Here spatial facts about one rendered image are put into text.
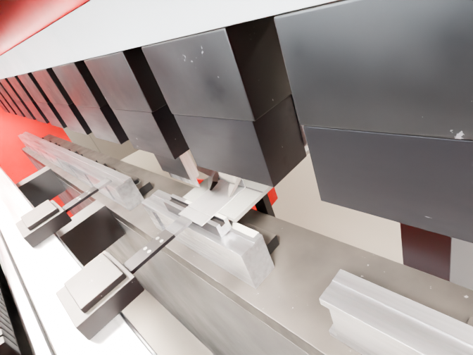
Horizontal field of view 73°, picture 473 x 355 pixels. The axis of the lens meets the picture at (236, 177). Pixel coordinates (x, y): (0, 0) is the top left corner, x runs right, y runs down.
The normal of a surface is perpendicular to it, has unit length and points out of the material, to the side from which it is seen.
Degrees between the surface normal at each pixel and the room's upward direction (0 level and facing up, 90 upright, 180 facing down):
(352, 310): 0
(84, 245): 90
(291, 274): 0
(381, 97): 90
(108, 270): 0
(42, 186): 90
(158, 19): 90
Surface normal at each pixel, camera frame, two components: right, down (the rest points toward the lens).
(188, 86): -0.67, 0.57
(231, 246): -0.32, -0.80
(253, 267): 0.67, 0.19
